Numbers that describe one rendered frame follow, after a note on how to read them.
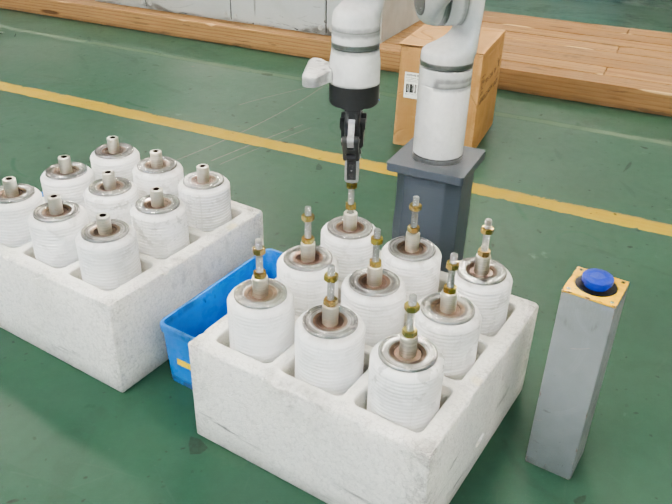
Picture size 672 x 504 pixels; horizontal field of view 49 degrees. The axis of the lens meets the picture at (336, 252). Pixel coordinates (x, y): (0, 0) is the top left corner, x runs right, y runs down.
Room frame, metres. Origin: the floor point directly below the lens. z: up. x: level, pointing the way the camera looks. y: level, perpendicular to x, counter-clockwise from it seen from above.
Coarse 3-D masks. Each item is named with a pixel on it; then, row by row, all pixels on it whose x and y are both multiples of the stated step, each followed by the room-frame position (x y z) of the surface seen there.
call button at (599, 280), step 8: (584, 272) 0.81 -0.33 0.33; (592, 272) 0.81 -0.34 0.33; (600, 272) 0.81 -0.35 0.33; (608, 272) 0.81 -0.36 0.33; (584, 280) 0.80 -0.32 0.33; (592, 280) 0.79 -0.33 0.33; (600, 280) 0.79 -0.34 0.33; (608, 280) 0.79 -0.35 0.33; (592, 288) 0.79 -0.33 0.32; (600, 288) 0.79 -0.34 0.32; (608, 288) 0.79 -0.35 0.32
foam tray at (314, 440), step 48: (480, 336) 0.87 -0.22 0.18; (528, 336) 0.93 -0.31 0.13; (192, 384) 0.83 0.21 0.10; (240, 384) 0.78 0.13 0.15; (288, 384) 0.75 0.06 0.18; (480, 384) 0.76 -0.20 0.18; (240, 432) 0.78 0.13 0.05; (288, 432) 0.74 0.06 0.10; (336, 432) 0.70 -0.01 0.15; (384, 432) 0.66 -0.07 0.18; (432, 432) 0.67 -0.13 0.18; (480, 432) 0.79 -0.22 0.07; (288, 480) 0.74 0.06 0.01; (336, 480) 0.70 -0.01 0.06; (384, 480) 0.66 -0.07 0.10; (432, 480) 0.64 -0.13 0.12
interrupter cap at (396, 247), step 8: (392, 240) 1.01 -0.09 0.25; (400, 240) 1.02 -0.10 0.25; (424, 240) 1.02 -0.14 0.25; (392, 248) 0.99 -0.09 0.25; (400, 248) 1.00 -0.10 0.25; (424, 248) 0.99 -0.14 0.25; (432, 248) 0.99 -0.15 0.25; (400, 256) 0.96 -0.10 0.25; (408, 256) 0.97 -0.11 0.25; (416, 256) 0.97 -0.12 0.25; (424, 256) 0.97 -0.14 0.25; (432, 256) 0.97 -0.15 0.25
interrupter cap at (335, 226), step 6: (342, 216) 1.09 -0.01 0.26; (330, 222) 1.07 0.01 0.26; (336, 222) 1.07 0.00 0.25; (342, 222) 1.07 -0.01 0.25; (360, 222) 1.07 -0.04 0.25; (366, 222) 1.07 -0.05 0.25; (330, 228) 1.05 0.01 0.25; (336, 228) 1.05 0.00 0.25; (342, 228) 1.06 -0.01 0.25; (360, 228) 1.06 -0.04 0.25; (366, 228) 1.05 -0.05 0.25; (372, 228) 1.05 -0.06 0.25; (336, 234) 1.03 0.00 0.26; (342, 234) 1.03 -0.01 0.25; (348, 234) 1.03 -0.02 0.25; (354, 234) 1.03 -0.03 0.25; (360, 234) 1.03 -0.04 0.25; (366, 234) 1.03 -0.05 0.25
